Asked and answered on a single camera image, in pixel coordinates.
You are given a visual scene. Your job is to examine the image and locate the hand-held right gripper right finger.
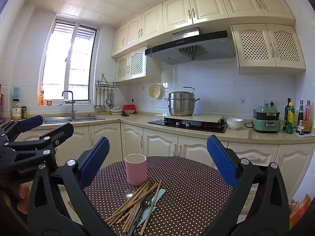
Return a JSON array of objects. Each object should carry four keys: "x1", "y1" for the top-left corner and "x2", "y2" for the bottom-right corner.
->
[{"x1": 207, "y1": 135, "x2": 290, "y2": 236}]

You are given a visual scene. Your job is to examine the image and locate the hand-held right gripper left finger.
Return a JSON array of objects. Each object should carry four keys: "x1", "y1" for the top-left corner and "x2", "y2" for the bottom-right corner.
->
[{"x1": 27, "y1": 136, "x2": 116, "y2": 236}]

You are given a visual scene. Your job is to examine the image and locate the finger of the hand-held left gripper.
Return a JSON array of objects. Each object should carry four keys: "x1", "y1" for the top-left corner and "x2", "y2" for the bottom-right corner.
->
[
  {"x1": 0, "y1": 122, "x2": 74, "y2": 164},
  {"x1": 0, "y1": 115, "x2": 44, "y2": 143}
]

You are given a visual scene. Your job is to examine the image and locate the pink cup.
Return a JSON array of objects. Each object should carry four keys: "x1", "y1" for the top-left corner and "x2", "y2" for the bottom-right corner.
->
[{"x1": 125, "y1": 154, "x2": 147, "y2": 186}]

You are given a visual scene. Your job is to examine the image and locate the pile of wooden chopsticks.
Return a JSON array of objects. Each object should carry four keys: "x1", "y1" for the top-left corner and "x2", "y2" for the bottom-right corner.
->
[{"x1": 105, "y1": 180, "x2": 162, "y2": 235}]

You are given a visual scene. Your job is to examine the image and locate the dark-handled spoon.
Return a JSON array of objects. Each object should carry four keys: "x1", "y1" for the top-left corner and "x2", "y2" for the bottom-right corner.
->
[{"x1": 126, "y1": 198, "x2": 152, "y2": 236}]

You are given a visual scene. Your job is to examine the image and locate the light teal knife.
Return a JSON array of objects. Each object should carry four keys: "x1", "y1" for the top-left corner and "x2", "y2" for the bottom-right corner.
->
[{"x1": 136, "y1": 189, "x2": 166, "y2": 228}]

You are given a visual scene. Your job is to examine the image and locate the person's left hand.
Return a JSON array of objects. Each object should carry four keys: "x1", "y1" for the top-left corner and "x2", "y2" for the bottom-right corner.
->
[{"x1": 0, "y1": 181, "x2": 32, "y2": 213}]

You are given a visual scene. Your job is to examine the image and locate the glass jar beige contents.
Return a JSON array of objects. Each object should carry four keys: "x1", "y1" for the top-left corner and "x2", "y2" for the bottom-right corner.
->
[{"x1": 11, "y1": 99, "x2": 22, "y2": 120}]

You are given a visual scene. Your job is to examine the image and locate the stainless steel sink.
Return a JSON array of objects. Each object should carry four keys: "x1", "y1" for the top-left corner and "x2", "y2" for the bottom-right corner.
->
[{"x1": 42, "y1": 114, "x2": 106, "y2": 124}]

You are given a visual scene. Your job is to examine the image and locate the metal faucet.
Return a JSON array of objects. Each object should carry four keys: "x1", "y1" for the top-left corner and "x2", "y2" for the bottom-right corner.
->
[{"x1": 61, "y1": 90, "x2": 78, "y2": 119}]

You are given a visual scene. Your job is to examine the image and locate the brown polka dot tablecloth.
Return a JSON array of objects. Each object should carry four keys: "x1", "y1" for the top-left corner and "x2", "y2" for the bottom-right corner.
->
[{"x1": 84, "y1": 156, "x2": 259, "y2": 236}]

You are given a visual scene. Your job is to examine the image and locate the green electric cooker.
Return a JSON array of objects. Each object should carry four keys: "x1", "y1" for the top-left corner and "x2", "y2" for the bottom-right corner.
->
[{"x1": 251, "y1": 104, "x2": 281, "y2": 133}]

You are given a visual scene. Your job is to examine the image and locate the black gas cooktop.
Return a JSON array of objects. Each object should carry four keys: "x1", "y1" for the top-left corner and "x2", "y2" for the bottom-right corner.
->
[{"x1": 148, "y1": 118, "x2": 228, "y2": 134}]

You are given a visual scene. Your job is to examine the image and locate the cream base cabinets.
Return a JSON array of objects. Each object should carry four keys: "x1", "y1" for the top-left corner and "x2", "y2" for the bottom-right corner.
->
[{"x1": 15, "y1": 122, "x2": 315, "y2": 202}]

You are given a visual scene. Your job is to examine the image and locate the white framed window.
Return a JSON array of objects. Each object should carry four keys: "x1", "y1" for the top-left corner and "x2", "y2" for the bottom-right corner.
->
[{"x1": 38, "y1": 17, "x2": 100, "y2": 106}]

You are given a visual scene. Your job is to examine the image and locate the stainless steel steamer pot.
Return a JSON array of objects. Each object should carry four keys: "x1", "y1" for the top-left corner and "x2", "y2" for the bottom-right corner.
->
[{"x1": 164, "y1": 87, "x2": 200, "y2": 117}]

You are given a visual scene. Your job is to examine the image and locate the green bottle yellow label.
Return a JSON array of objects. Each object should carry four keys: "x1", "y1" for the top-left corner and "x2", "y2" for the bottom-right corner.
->
[{"x1": 285, "y1": 102, "x2": 295, "y2": 134}]

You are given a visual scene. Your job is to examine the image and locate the dark olive oil bottle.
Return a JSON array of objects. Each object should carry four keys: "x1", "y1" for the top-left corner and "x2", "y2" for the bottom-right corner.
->
[{"x1": 283, "y1": 98, "x2": 291, "y2": 131}]

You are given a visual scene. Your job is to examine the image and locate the dark sauce bottle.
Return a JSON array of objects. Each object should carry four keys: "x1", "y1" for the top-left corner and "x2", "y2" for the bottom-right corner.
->
[{"x1": 296, "y1": 100, "x2": 305, "y2": 134}]

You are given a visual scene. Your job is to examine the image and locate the orange printed bag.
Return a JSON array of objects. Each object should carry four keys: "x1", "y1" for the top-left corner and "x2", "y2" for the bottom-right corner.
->
[{"x1": 289, "y1": 193, "x2": 313, "y2": 229}]

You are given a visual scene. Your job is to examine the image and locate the cream perforated round tray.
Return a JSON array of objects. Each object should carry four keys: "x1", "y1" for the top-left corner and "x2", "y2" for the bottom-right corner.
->
[{"x1": 148, "y1": 84, "x2": 161, "y2": 99}]

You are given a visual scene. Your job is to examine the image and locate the reddish sauce bottle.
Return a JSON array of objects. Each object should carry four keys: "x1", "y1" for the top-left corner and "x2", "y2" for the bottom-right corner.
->
[{"x1": 304, "y1": 100, "x2": 313, "y2": 134}]

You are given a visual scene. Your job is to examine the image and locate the narrow cream lattice cabinet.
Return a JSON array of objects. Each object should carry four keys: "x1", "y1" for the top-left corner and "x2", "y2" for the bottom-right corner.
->
[{"x1": 116, "y1": 46, "x2": 161, "y2": 82}]

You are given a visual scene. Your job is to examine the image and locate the wide cream lattice cabinet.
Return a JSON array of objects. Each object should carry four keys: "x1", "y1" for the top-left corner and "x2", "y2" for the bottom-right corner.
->
[{"x1": 230, "y1": 23, "x2": 306, "y2": 75}]

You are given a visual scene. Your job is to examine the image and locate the grey range hood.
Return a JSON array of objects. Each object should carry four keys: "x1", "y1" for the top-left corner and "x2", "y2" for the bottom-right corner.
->
[{"x1": 145, "y1": 27, "x2": 237, "y2": 65}]

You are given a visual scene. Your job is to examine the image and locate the cream upper cabinets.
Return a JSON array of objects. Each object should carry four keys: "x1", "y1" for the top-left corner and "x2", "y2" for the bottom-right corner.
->
[{"x1": 111, "y1": 0, "x2": 296, "y2": 58}]

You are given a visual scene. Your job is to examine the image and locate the metal wall utensil rack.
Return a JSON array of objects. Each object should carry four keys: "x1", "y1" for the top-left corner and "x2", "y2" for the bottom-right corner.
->
[{"x1": 95, "y1": 74, "x2": 121, "y2": 89}]

